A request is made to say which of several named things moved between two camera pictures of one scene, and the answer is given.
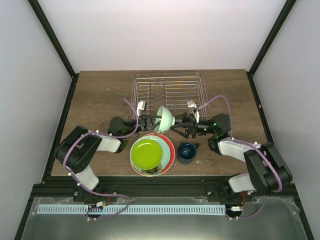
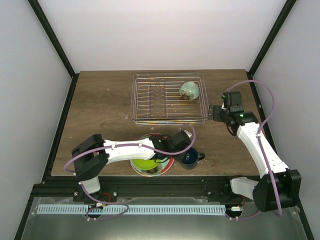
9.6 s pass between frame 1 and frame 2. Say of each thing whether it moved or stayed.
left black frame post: stayed
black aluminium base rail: stayed
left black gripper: moved
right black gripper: moved
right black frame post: stayed
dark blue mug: moved
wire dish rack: stayed
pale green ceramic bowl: moved
